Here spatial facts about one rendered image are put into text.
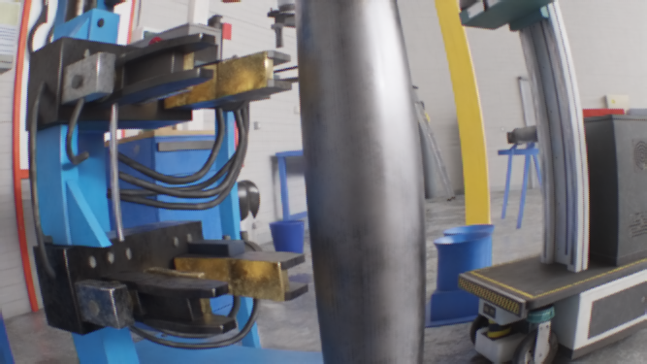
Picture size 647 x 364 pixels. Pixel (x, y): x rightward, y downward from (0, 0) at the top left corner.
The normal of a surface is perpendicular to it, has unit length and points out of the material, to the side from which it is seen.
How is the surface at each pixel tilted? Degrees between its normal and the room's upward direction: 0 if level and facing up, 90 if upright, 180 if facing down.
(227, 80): 90
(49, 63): 90
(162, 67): 90
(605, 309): 90
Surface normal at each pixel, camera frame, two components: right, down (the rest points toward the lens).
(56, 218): -0.29, 0.05
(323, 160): -0.66, 0.07
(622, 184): 0.13, 0.02
